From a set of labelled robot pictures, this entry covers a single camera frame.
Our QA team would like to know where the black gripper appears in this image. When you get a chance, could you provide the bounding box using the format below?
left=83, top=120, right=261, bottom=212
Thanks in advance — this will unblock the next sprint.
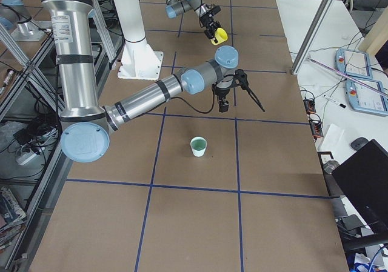
left=199, top=12, right=219, bottom=39
left=235, top=69, right=265, bottom=112

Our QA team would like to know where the yellow plastic cup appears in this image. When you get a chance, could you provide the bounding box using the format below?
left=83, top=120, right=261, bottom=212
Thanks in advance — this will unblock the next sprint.
left=210, top=27, right=228, bottom=45

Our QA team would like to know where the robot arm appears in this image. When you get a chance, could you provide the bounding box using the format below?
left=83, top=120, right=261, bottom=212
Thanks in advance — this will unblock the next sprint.
left=41, top=0, right=258, bottom=162
left=165, top=0, right=228, bottom=45

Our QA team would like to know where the light green plastic cup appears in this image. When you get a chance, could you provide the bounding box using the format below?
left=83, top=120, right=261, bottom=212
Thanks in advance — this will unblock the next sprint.
left=190, top=136, right=207, bottom=157

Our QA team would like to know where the black marker pen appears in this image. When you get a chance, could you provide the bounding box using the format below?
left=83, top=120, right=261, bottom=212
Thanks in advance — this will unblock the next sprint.
left=323, top=95, right=347, bottom=108

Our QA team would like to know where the shiny metal cylinder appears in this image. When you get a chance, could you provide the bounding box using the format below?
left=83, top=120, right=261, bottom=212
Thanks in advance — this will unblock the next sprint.
left=323, top=159, right=340, bottom=174

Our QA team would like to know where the upper teach pendant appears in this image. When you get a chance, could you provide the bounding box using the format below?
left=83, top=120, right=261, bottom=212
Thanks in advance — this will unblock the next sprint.
left=335, top=48, right=373, bottom=80

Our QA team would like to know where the teach pendant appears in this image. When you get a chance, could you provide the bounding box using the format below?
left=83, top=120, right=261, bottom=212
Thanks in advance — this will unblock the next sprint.
left=346, top=79, right=387, bottom=116
left=335, top=48, right=373, bottom=80

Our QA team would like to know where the lower teach pendant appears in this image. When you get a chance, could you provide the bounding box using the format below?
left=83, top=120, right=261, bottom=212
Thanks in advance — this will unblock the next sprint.
left=346, top=79, right=387, bottom=116

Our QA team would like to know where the brown paper table cover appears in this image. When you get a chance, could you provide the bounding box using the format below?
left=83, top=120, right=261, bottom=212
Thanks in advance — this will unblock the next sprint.
left=30, top=0, right=347, bottom=271

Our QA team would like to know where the black computer mouse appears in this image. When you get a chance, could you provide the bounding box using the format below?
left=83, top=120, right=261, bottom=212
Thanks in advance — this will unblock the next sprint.
left=350, top=137, right=369, bottom=151

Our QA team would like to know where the black laptop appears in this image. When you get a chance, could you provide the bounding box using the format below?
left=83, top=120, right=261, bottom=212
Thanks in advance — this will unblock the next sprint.
left=332, top=139, right=387, bottom=230

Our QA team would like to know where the white power strip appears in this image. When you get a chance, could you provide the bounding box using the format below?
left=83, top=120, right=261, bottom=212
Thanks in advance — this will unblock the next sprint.
left=16, top=150, right=38, bottom=166

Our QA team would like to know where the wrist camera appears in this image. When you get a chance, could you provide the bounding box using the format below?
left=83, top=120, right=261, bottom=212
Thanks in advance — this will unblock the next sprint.
left=218, top=97, right=229, bottom=113

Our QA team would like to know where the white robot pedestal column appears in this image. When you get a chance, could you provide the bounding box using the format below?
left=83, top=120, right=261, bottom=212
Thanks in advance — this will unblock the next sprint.
left=113, top=0, right=164, bottom=81

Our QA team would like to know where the aluminium frame post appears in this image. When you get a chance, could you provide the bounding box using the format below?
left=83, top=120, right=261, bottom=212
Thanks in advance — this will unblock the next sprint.
left=291, top=0, right=335, bottom=75

